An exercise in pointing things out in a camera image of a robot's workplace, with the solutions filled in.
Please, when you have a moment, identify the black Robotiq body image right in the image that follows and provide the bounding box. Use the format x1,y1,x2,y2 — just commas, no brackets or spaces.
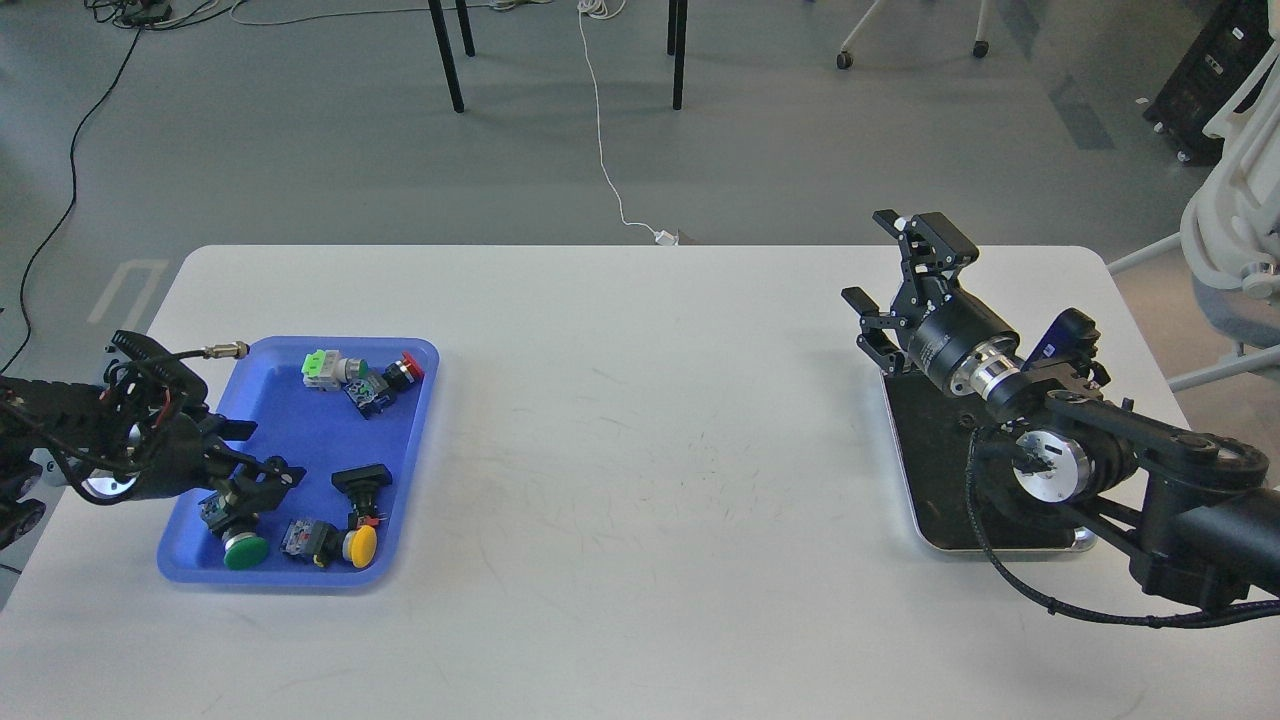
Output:
895,281,1020,396

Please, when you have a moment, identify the black Robotiq body image left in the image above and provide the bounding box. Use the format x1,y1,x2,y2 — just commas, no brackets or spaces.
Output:
131,413,233,500

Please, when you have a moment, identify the black robot arm image left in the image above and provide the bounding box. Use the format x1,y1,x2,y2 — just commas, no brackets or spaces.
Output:
1,331,305,566

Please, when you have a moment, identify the blue plastic tray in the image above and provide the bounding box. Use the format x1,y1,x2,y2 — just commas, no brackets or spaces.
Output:
157,336,440,589

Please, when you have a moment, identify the silver metal tray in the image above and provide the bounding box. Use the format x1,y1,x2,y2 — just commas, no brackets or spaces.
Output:
882,372,1098,559

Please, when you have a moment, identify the green round push button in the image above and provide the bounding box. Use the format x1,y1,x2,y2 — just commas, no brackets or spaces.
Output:
198,493,269,571

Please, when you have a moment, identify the black square push button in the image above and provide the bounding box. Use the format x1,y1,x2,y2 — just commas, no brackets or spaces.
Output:
332,462,393,530

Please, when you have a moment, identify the white chair base with casters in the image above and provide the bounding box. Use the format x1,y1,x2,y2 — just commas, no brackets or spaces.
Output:
833,1,997,70

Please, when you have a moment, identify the black table leg right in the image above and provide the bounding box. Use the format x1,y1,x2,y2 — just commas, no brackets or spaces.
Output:
666,0,689,111

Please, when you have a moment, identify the black table leg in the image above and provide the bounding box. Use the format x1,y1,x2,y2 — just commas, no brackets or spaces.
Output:
428,0,476,114
666,0,689,111

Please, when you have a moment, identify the black cart on wheels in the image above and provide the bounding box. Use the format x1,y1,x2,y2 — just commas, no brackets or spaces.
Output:
1142,1,1274,167

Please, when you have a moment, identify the black table leg left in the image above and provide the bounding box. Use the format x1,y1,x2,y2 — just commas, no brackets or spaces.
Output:
428,0,476,114

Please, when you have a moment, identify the green white push button switch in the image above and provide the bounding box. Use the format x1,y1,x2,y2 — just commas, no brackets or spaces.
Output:
300,348,369,391

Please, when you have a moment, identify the yellow push button switch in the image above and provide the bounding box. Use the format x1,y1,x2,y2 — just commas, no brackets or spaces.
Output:
279,518,378,569

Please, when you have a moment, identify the red push button switch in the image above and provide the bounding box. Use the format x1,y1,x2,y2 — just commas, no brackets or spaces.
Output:
343,351,425,420

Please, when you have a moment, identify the white cable on floor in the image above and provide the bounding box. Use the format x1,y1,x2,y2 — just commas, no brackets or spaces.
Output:
230,0,678,246

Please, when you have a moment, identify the black cable on floor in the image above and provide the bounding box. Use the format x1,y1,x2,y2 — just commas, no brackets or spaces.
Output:
0,0,230,377

